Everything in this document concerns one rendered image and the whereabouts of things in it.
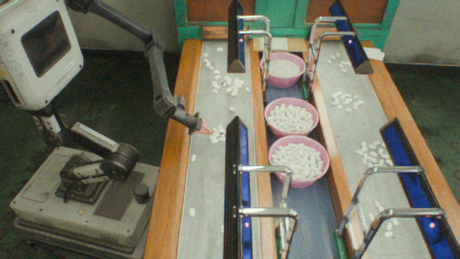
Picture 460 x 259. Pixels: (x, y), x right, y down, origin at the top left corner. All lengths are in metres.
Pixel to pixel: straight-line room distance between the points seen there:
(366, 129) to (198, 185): 0.88
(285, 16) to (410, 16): 1.42
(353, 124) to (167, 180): 0.95
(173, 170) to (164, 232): 0.29
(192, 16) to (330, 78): 0.92
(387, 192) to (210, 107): 0.93
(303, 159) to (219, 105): 0.54
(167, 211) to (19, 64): 0.72
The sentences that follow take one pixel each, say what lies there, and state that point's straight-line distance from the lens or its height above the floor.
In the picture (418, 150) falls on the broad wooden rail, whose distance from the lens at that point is 1.80.
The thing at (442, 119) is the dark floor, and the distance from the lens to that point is 3.37.
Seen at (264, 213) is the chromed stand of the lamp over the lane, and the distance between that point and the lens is 0.97.
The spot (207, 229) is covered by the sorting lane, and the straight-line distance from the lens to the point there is 1.38.
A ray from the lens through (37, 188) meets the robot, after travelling 2.05.
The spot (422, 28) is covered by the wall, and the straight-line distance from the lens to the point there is 3.54.
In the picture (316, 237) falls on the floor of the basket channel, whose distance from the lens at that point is 1.48.
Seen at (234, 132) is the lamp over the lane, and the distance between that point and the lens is 1.18.
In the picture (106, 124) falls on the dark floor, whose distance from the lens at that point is 2.98.
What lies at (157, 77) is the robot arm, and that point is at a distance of 1.58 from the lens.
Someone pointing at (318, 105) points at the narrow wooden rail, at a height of 0.76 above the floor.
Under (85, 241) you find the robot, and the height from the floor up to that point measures 0.36.
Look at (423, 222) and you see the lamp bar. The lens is 1.15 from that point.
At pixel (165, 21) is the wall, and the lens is 3.35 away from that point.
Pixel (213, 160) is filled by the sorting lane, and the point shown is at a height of 0.74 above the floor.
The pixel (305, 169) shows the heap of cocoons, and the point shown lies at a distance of 1.58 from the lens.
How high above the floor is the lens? 1.94
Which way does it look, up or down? 45 degrees down
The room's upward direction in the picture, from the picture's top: 1 degrees clockwise
